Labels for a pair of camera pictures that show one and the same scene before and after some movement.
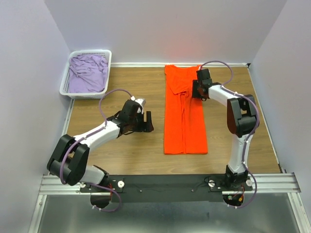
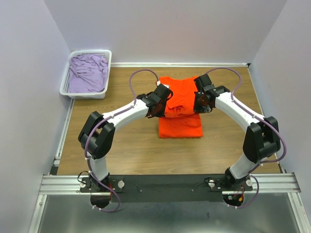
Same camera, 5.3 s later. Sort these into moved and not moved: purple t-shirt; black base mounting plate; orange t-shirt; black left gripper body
Moved: black left gripper body; orange t-shirt
Not moved: purple t-shirt; black base mounting plate
